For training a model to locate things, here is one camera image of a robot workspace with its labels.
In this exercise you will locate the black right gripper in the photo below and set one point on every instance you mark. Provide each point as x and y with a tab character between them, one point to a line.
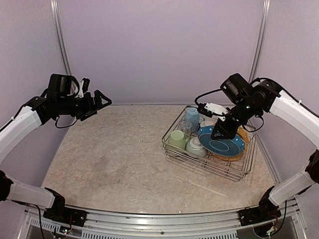
229	132

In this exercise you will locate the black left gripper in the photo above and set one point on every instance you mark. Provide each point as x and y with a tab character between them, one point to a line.
91	109

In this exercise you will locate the blue polka dot plate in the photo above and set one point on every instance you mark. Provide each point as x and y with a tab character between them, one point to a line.
221	147

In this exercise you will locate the yellow polka dot plate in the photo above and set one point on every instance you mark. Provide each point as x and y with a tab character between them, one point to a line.
244	136

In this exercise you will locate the pale striped bowl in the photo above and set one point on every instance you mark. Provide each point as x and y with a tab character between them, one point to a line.
194	148

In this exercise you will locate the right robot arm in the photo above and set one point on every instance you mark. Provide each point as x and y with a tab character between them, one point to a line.
264	95

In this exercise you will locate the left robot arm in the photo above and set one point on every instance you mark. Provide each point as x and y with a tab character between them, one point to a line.
64	96

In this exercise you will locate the dark teal white bowl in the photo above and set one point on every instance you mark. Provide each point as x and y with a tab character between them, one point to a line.
207	122

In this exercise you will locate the light blue cup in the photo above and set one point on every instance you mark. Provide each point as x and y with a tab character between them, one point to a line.
192	115

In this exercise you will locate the clear glass cup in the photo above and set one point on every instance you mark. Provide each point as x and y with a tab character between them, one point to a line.
186	127

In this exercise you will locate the light green cup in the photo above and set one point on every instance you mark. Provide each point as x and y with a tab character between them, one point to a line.
176	140

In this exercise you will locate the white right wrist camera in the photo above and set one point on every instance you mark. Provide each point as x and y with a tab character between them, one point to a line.
211	109

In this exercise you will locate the metal wire dish rack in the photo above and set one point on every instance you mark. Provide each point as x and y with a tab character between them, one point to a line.
233	170

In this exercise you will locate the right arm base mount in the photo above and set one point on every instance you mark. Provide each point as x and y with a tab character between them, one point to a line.
255	215

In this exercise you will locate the left aluminium corner post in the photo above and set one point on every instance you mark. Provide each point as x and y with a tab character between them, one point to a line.
59	35

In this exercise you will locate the aluminium corner post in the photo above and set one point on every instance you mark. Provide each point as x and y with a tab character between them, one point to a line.
260	39
59	35

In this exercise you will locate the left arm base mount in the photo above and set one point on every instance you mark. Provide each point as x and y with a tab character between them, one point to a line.
70	216

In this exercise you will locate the aluminium front frame rail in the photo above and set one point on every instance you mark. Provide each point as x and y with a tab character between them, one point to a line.
100	224

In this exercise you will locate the right aluminium corner post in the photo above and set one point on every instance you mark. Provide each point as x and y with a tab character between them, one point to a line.
260	39

